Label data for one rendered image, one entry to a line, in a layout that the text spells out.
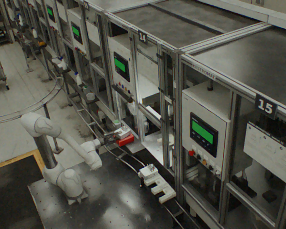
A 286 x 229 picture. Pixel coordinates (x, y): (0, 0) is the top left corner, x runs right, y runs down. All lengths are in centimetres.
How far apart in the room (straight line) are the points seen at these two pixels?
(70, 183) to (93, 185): 31
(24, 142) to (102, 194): 227
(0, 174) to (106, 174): 184
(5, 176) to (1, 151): 58
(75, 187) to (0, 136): 263
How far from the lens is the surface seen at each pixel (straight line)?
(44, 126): 243
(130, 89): 279
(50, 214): 293
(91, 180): 309
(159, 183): 271
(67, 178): 279
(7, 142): 508
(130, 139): 304
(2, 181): 445
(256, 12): 256
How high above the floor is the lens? 285
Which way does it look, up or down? 35 degrees down
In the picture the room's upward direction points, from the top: 5 degrees counter-clockwise
